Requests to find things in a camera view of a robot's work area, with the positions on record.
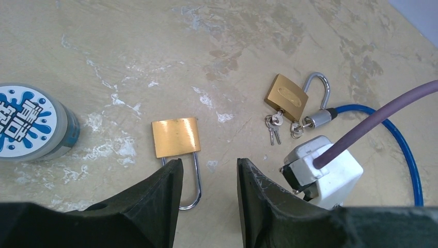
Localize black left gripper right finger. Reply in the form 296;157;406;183
237;158;437;247

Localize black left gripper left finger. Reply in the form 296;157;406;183
1;159;183;247

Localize small keys of cable lock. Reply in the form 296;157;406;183
290;122;304;139

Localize silver key set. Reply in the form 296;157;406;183
265;110;284;146

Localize blue cable lock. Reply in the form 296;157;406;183
303;104;424;207

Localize orange long shackle padlock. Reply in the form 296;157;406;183
151;117;202;211

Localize round blue patterned tin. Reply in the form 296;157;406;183
1;83;81;162

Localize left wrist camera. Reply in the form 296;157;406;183
279;135;364;210

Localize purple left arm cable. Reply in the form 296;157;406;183
313;80;438;170

